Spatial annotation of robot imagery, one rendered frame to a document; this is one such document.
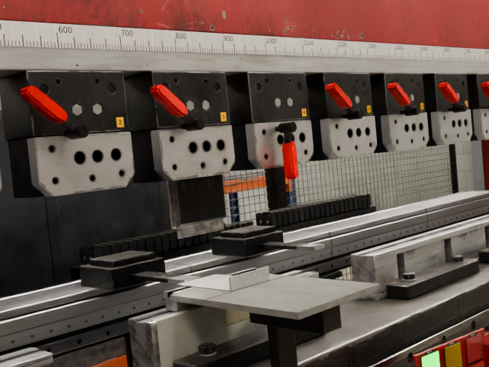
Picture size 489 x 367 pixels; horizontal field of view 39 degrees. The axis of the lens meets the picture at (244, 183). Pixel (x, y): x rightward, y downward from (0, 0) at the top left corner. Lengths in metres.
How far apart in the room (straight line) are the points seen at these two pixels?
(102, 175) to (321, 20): 0.57
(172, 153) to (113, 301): 0.38
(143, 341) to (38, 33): 0.47
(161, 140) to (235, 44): 0.23
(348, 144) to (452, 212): 0.93
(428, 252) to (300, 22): 0.63
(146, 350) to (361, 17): 0.78
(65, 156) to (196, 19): 0.32
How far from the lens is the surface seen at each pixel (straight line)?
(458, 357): 1.33
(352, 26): 1.43
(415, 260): 1.59
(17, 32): 0.95
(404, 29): 1.58
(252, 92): 1.18
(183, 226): 1.12
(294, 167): 1.19
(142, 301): 1.37
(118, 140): 1.00
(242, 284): 1.08
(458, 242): 1.75
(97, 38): 1.01
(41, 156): 0.94
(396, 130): 1.50
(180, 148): 1.06
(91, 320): 1.31
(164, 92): 1.01
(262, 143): 1.19
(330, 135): 1.33
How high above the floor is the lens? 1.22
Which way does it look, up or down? 3 degrees down
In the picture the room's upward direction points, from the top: 6 degrees counter-clockwise
